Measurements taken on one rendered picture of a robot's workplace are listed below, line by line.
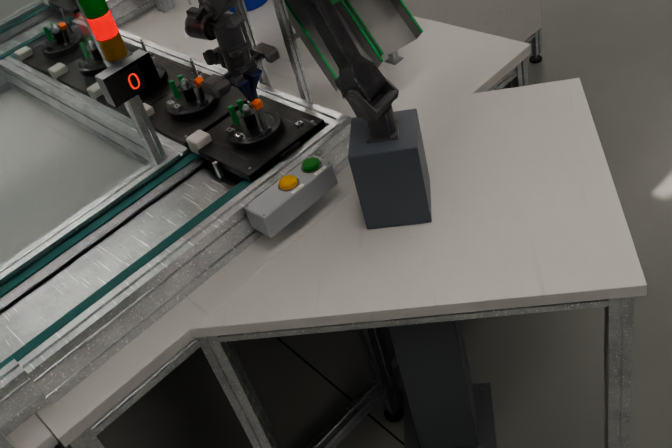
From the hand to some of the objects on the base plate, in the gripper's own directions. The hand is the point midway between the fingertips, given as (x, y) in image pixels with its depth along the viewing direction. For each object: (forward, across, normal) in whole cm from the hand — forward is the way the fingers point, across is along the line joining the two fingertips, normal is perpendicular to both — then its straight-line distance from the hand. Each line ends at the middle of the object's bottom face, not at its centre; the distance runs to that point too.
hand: (247, 88), depth 173 cm
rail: (+24, -27, -12) cm, 39 cm away
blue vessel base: (+25, +60, +83) cm, 106 cm away
